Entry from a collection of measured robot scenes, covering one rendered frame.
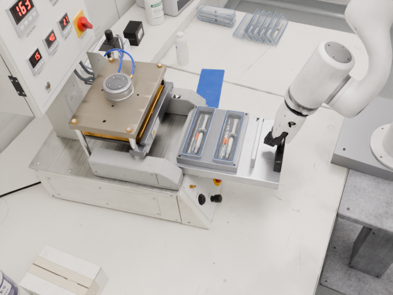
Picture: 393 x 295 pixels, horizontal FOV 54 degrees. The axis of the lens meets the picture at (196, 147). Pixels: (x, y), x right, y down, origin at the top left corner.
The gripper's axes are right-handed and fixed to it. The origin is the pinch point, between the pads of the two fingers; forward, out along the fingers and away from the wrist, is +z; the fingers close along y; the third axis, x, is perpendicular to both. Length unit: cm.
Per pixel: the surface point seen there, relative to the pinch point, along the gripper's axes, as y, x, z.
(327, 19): 220, -58, 87
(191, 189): -12.3, 14.5, 18.5
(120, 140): -10.0, 37.6, 11.6
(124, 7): 88, 69, 47
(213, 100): 38, 15, 33
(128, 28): 63, 59, 37
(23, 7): -7, 64, -18
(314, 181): 7.4, -23.1, 19.4
